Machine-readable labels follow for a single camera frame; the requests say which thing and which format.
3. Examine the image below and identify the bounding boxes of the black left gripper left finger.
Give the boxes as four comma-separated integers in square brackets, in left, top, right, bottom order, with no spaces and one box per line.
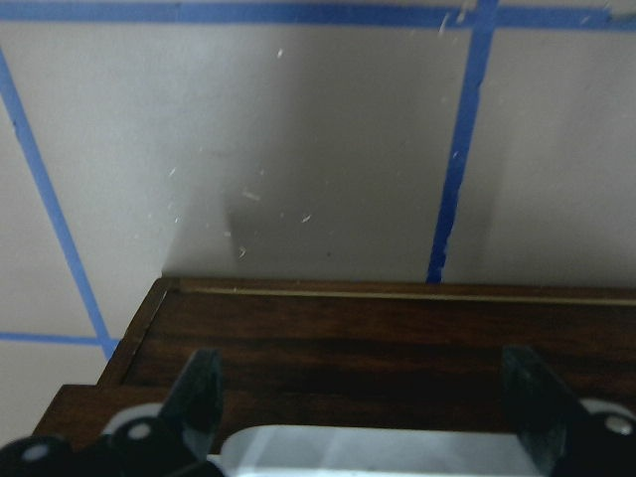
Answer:
[161,349,223,460]

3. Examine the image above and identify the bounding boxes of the dark brown drawer cabinet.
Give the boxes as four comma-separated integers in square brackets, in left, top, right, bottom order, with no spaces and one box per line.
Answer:
[33,385,133,450]

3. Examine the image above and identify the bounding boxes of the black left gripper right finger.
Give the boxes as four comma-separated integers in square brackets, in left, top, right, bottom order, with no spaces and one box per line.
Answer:
[501,346,586,475]

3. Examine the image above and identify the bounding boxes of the wooden drawer with white handle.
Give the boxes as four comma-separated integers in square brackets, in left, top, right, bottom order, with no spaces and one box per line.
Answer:
[99,278,635,476]

